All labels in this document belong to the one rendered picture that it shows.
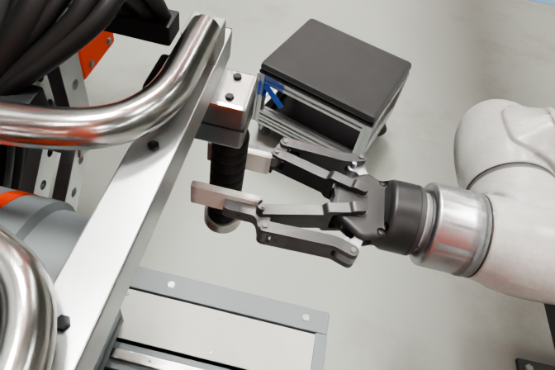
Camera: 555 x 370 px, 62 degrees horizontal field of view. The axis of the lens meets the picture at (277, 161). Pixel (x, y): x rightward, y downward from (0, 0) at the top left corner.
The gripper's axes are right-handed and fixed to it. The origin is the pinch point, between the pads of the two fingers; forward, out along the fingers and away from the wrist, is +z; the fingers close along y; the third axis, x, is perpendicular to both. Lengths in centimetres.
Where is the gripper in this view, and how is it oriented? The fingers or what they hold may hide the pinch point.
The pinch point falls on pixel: (229, 176)
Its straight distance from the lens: 48.8
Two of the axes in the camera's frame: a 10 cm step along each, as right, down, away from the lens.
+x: 1.4, -6.5, -7.5
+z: -9.7, -2.3, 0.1
